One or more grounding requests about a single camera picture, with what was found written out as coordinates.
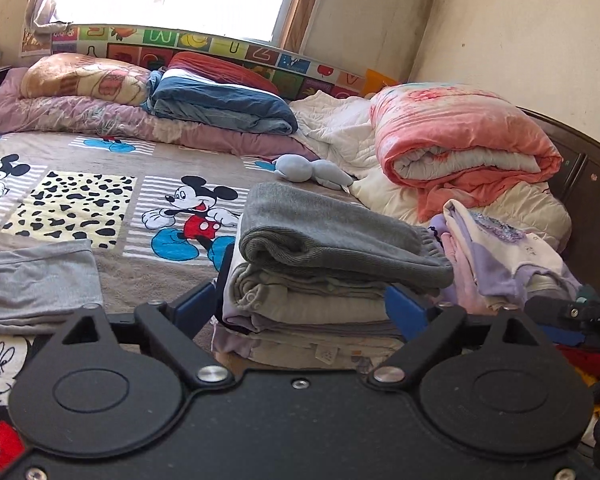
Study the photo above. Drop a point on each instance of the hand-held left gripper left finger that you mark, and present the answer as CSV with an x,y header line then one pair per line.
x,y
195,307

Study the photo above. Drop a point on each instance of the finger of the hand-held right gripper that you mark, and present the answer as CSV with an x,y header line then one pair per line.
x,y
550,312

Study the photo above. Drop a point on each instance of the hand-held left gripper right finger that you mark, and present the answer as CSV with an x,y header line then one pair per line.
x,y
405,312

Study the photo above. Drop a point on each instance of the grey knit sweater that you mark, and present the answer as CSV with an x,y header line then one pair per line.
x,y
330,235

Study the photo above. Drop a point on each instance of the tall stack of folded clothes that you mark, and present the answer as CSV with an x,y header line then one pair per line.
x,y
500,255

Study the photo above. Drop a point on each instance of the wide stack of folded clothes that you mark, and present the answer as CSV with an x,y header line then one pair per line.
x,y
305,310

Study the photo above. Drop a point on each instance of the cream quilt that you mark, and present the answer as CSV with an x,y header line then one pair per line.
x,y
510,210

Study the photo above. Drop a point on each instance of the dark wooden headboard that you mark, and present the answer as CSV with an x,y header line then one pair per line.
x,y
580,170

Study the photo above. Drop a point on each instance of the light grey folded pants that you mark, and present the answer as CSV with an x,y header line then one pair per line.
x,y
35,285

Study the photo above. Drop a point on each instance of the light blue plush toy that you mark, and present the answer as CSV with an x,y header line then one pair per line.
x,y
310,170

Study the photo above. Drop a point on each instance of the pink folded quilt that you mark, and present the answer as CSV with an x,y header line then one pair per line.
x,y
460,130

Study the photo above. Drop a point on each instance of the white quilted cover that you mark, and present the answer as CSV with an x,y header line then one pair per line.
x,y
335,130

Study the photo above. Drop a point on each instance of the blue folded quilt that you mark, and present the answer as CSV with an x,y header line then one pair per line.
x,y
220,102

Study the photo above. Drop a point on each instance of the purple floral quilt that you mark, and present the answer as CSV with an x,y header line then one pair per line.
x,y
105,120

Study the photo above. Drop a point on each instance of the colourful alphabet play mat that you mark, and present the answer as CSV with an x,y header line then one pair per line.
x,y
190,42

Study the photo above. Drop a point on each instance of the wall poster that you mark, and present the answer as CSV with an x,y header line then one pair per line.
x,y
34,42

